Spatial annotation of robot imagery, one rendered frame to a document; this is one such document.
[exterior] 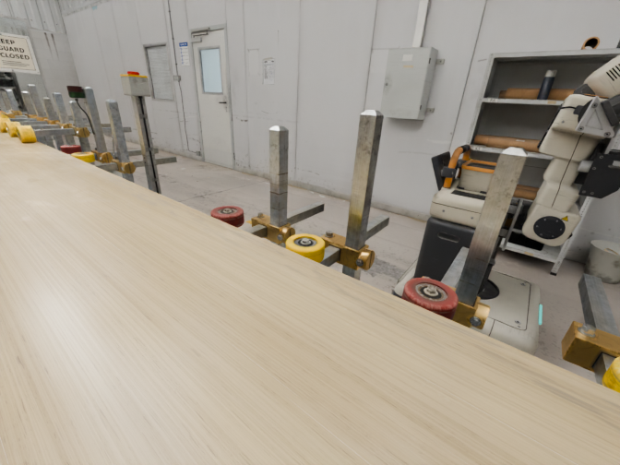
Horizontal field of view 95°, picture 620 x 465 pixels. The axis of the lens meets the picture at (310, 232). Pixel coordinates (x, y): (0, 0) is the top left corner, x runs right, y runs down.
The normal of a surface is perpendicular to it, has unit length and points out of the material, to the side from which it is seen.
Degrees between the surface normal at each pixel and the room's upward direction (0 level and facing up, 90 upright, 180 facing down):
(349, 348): 0
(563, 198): 90
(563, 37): 90
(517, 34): 90
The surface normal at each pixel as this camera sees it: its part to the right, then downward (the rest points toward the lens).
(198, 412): 0.05, -0.91
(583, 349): -0.61, 0.30
